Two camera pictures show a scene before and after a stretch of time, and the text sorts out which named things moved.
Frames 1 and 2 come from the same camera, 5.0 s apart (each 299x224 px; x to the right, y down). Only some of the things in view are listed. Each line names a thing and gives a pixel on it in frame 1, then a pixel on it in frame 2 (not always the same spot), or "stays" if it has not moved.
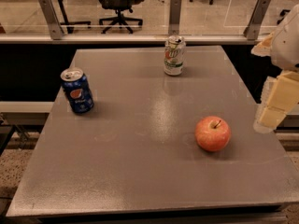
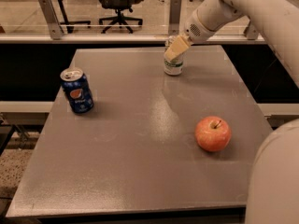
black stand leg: [70, 23] stays
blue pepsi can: [78, 91] stays
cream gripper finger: [279, 96] to [195, 31]
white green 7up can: [175, 55] stays
